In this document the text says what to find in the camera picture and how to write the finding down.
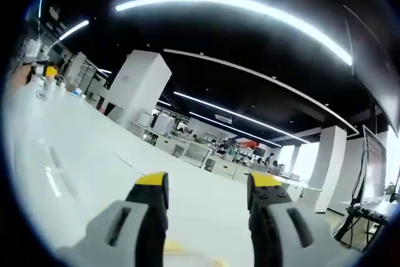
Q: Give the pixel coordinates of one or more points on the clear bottles group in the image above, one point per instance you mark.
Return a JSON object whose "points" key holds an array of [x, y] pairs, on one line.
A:
{"points": [[51, 87]]}

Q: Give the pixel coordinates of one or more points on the black monitor stand table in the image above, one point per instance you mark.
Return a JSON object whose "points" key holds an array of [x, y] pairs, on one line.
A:
{"points": [[368, 214]]}

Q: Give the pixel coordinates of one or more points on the orange container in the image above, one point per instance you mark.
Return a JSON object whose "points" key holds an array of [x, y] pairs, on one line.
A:
{"points": [[50, 71]]}

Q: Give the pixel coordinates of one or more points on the white square pillar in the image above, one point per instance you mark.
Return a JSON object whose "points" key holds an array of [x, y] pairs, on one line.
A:
{"points": [[137, 87], [328, 167]]}

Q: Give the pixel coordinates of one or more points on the long curved ceiling light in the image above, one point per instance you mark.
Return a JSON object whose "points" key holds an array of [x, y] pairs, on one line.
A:
{"points": [[237, 13]]}

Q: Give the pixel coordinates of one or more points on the white office cabinets row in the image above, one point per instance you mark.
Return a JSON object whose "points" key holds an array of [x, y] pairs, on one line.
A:
{"points": [[215, 160]]}

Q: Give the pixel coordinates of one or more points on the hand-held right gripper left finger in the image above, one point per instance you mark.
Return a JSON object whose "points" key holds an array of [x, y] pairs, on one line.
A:
{"points": [[125, 217]]}

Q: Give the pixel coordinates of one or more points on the computer monitor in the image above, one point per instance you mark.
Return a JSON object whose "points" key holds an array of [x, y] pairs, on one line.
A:
{"points": [[373, 167]]}

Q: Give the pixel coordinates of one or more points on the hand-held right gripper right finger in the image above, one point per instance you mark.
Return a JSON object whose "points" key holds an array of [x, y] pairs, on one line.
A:
{"points": [[281, 217]]}

